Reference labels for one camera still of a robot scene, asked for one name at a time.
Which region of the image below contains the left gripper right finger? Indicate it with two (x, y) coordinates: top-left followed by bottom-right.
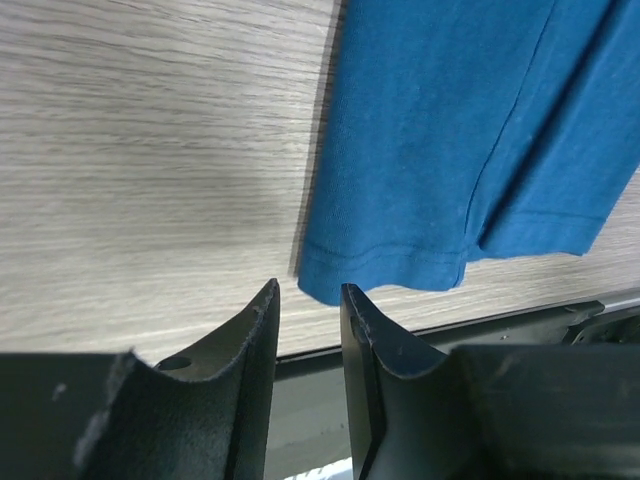
(340, 284), (639, 479)

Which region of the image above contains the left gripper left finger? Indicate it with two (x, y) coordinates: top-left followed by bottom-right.
(1, 280), (280, 479)

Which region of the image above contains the dark blue t shirt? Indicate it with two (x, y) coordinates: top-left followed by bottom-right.
(298, 1), (639, 306)

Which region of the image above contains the white slotted cable duct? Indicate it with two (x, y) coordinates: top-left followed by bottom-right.
(282, 457), (354, 480)

